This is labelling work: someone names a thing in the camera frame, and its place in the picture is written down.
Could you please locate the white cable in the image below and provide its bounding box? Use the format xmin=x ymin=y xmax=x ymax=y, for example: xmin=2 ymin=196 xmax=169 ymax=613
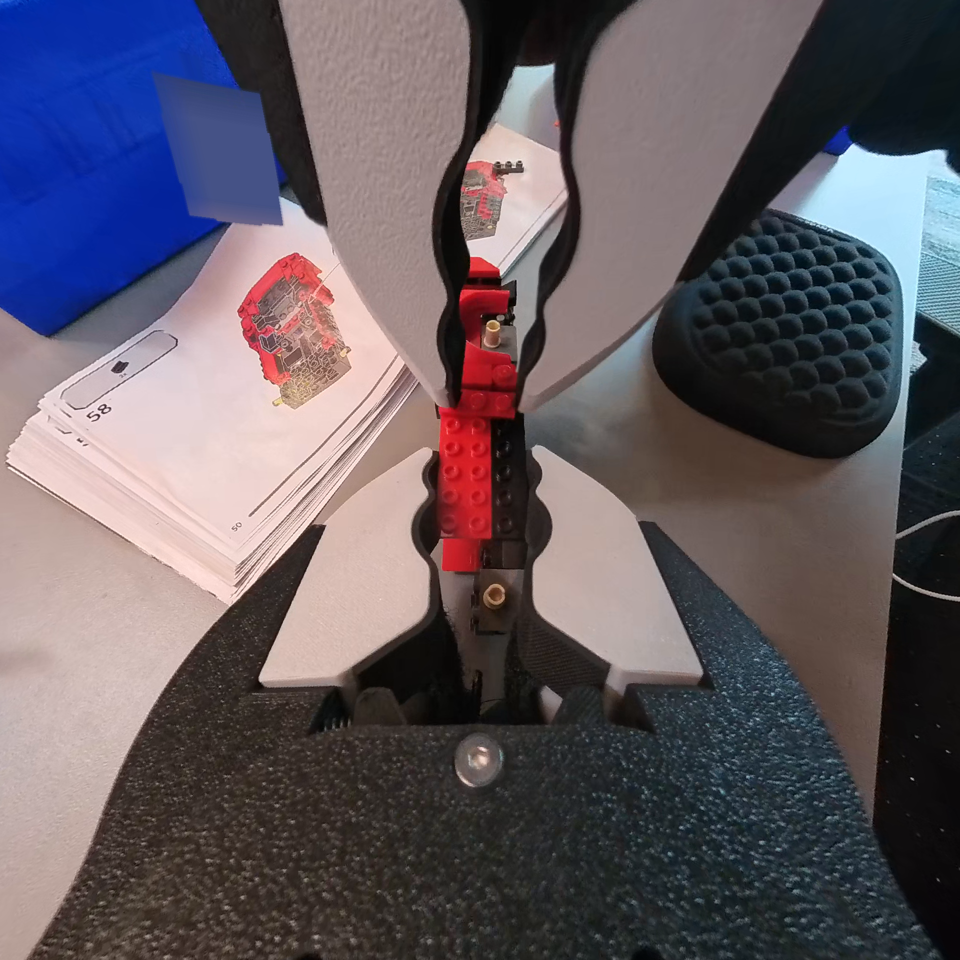
xmin=892 ymin=508 xmax=960 ymax=601

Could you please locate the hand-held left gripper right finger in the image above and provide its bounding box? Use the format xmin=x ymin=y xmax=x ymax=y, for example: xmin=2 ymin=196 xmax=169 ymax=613
xmin=525 ymin=442 xmax=714 ymax=691

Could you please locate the white instruction booklet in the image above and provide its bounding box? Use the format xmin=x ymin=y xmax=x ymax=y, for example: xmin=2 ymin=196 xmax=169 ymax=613
xmin=6 ymin=123 xmax=571 ymax=607

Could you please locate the red brick toy car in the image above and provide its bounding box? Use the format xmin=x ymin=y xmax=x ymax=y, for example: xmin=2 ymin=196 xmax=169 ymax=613
xmin=435 ymin=255 xmax=543 ymax=639

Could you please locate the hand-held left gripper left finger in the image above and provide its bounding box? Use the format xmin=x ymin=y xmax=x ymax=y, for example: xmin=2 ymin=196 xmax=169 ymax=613
xmin=258 ymin=448 xmax=440 ymax=687

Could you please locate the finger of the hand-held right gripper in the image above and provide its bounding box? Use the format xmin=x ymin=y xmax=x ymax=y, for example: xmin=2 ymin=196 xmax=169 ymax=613
xmin=277 ymin=0 xmax=520 ymax=408
xmin=516 ymin=0 xmax=819 ymax=411

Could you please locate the black honeycomb wrist rest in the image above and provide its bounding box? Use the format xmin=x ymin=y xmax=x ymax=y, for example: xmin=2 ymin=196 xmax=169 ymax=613
xmin=651 ymin=208 xmax=906 ymax=460

